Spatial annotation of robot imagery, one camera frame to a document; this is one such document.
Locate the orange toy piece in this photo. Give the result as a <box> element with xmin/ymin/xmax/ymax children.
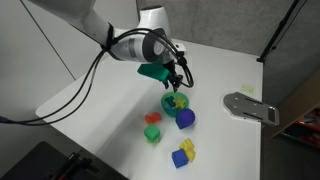
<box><xmin>144</xmin><ymin>111</ymin><xmax>163</xmax><ymax>125</ymax></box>

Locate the pale yellow sticky note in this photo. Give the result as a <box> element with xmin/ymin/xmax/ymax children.
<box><xmin>240</xmin><ymin>84</ymin><xmax>255</xmax><ymax>95</ymax></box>

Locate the green plastic bowl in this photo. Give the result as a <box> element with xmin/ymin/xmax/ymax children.
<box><xmin>160</xmin><ymin>91</ymin><xmax>190</xmax><ymax>118</ymax></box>

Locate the green cube block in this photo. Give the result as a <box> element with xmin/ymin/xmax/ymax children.
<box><xmin>143</xmin><ymin>124</ymin><xmax>161</xmax><ymax>141</ymax></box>

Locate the black vertical pole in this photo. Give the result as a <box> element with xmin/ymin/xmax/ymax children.
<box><xmin>256</xmin><ymin>0</ymin><xmax>303</xmax><ymax>64</ymax></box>

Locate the black cable bundle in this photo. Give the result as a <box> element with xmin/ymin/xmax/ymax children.
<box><xmin>0</xmin><ymin>27</ymin><xmax>195</xmax><ymax>126</ymax></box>

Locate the blue toy figure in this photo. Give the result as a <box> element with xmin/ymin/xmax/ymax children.
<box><xmin>163</xmin><ymin>96</ymin><xmax>176</xmax><ymax>110</ymax></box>

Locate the yellow gear shaped toy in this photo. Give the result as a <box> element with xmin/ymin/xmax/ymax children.
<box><xmin>173</xmin><ymin>96</ymin><xmax>187</xmax><ymax>110</ymax></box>

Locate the wooden toy shelf with bins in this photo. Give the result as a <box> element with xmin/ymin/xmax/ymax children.
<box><xmin>268</xmin><ymin>71</ymin><xmax>320</xmax><ymax>149</ymax></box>

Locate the grey metal mounting plate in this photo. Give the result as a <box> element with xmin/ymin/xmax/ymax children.
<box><xmin>222</xmin><ymin>92</ymin><xmax>280</xmax><ymax>127</ymax></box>

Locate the yellow cross shaped toy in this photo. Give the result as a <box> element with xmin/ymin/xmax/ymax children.
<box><xmin>178</xmin><ymin>138</ymin><xmax>197</xmax><ymax>163</ymax></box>

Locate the black equipment stand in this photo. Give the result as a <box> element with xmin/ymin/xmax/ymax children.
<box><xmin>0</xmin><ymin>141</ymin><xmax>129</xmax><ymax>180</ymax></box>

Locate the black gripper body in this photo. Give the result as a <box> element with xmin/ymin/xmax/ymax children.
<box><xmin>162</xmin><ymin>57</ymin><xmax>183</xmax><ymax>83</ymax></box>

